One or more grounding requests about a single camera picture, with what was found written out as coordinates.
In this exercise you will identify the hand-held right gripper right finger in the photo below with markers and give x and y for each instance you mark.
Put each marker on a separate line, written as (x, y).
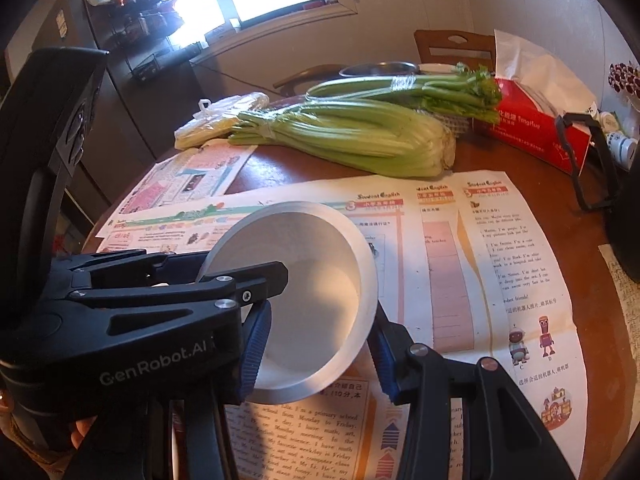
(385, 365)

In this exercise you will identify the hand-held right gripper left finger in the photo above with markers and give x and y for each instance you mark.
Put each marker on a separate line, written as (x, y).
(252, 355)

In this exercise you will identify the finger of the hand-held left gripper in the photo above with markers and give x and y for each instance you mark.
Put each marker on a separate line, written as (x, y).
(240, 285)
(125, 267)

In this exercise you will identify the red paper bowl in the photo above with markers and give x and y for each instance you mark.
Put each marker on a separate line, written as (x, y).
(310, 285)

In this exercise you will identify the grey refrigerator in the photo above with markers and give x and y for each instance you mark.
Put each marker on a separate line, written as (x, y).
(120, 130)

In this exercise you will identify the pink printed newspaper sheet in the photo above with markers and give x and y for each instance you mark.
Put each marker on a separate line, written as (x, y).
(200, 170)

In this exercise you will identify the large printed newspaper sheet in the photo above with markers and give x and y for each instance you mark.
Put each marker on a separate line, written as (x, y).
(450, 260)

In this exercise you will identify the plastic bag of corn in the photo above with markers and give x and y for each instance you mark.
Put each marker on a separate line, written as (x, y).
(220, 120)

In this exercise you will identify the large celery bunch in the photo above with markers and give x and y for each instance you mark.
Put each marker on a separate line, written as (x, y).
(350, 135)

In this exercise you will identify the wooden chair with curved back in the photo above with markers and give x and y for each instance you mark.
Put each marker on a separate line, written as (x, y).
(305, 77)

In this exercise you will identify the handwritten paper sheet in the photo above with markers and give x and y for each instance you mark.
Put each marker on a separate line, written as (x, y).
(622, 300)

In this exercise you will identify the slim celery bunch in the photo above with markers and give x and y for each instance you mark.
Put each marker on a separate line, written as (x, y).
(400, 87)

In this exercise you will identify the steel basin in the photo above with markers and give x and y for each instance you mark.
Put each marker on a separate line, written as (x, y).
(380, 67)

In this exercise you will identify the red tissue box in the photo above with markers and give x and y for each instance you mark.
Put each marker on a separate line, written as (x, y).
(530, 125)

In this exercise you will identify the black thermos bottle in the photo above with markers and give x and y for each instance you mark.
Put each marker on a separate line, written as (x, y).
(625, 220)

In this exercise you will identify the wooden chair with cutout back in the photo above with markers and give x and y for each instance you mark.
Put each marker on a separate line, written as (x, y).
(450, 45)

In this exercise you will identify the small white bottle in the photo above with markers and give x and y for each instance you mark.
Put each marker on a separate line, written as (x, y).
(620, 142)

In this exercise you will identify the dark spotted ornament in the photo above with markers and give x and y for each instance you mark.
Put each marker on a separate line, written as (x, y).
(625, 79)

